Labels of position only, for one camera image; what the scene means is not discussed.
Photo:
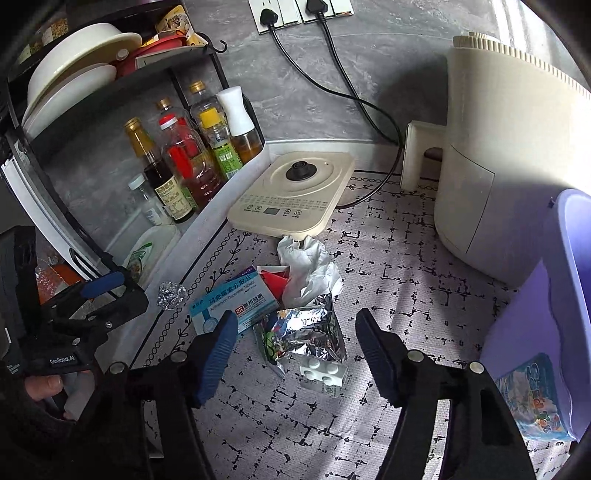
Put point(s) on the purple plastic bucket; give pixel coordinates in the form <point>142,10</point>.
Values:
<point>538,351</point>

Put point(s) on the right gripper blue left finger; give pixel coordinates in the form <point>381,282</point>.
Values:
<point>208,356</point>

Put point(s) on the gold cap clear bottle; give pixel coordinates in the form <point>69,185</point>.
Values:
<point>202,99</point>

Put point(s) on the black metal kitchen rack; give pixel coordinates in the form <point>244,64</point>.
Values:
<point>23,161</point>

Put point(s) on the dark soy sauce bottle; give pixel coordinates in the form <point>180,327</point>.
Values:
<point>157,172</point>

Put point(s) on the red paper box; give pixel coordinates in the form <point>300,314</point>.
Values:
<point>275,278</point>

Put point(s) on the white top oil dispenser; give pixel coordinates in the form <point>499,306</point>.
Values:
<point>244,136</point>

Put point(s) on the red bowl on rack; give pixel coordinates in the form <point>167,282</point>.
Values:
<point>153,46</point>

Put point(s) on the white pill blister pack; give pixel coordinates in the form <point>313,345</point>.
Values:
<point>328,377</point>

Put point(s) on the white plastic food container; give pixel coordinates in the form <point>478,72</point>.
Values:
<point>140,248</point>

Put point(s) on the cream air fryer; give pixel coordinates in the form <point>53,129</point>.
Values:
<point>517,134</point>

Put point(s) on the aluminium foil ball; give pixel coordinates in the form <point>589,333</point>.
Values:
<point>171,296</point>

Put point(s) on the red cap oil bottle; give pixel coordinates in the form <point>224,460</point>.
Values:
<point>184,147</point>

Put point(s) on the patterned white table mat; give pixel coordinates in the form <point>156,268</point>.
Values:
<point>263,426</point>

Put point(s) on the white ceramic bowl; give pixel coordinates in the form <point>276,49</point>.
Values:
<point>96,43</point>

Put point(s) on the white wall socket panel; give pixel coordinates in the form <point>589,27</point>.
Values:
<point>295,12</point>

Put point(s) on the person's left hand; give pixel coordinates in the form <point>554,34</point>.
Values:
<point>69,393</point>

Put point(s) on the silver foil snack bag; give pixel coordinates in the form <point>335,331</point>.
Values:
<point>309,331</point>

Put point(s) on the small white cap bottle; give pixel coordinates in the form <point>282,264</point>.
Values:
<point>148,202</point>

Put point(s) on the white ceramic plate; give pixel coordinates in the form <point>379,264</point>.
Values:
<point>65,95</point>

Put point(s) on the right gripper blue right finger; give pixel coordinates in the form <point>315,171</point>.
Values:
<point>384,352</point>

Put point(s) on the blue white medicine box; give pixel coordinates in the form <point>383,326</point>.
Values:
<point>245,295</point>

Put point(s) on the cream induction cooker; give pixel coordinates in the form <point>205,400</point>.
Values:
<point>295,196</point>

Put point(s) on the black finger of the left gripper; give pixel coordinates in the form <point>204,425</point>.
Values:
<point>68,301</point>

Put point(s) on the yellow cap green label bottle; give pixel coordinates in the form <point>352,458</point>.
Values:
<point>218,137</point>

